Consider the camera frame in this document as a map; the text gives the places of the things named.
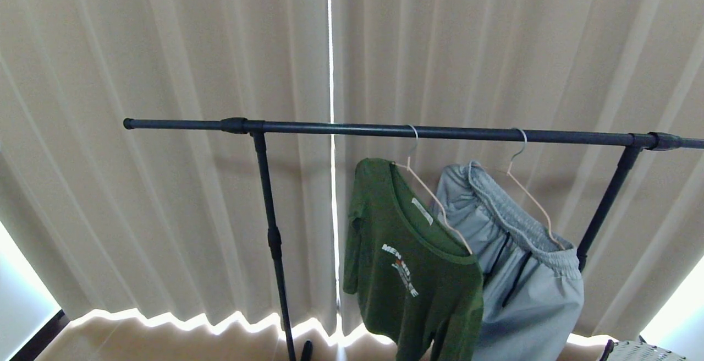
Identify black clothes rack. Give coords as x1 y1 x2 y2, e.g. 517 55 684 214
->
123 117 704 361

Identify pink clothes hanger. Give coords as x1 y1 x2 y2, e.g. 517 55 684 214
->
506 128 566 250
393 124 474 255

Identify pale grey shorts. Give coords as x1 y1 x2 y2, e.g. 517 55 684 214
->
433 161 585 361

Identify beige curtain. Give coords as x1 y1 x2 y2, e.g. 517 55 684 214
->
0 0 704 345

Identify green printed shirt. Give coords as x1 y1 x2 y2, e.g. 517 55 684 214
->
343 157 485 361

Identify white laundry basket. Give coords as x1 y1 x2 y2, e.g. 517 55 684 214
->
601 338 688 361

